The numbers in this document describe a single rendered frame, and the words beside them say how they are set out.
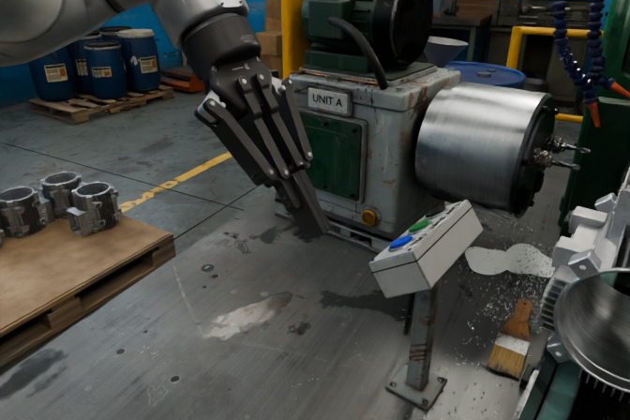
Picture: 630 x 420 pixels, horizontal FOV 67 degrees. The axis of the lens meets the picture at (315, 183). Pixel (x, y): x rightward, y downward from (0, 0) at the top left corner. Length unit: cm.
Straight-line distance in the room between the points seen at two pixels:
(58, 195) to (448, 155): 225
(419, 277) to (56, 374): 59
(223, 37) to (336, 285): 61
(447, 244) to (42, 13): 50
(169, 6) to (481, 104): 61
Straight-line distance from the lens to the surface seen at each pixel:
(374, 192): 102
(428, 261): 58
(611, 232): 68
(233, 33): 50
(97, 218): 264
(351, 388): 79
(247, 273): 102
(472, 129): 92
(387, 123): 96
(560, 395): 68
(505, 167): 90
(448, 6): 524
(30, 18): 52
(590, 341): 72
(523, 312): 97
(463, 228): 66
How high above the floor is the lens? 138
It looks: 25 degrees down
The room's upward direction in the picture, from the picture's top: straight up
